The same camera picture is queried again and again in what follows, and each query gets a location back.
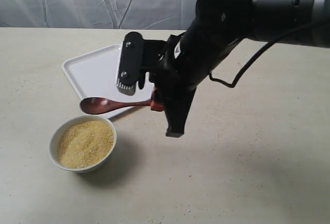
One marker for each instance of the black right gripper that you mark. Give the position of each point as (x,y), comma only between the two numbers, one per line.
(176,82)

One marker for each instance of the dark brown wooden spoon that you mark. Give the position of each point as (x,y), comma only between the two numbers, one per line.
(100,105)

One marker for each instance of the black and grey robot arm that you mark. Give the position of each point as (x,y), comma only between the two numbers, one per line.
(218,27)

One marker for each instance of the tan granular powder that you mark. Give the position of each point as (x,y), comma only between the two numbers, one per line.
(85,144)

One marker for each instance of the white rectangular plastic tray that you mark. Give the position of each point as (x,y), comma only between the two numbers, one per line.
(94,74)

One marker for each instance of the white ceramic bowl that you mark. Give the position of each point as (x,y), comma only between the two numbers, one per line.
(53,148)

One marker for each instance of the white fabric backdrop curtain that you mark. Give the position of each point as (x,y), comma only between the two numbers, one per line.
(98,14)

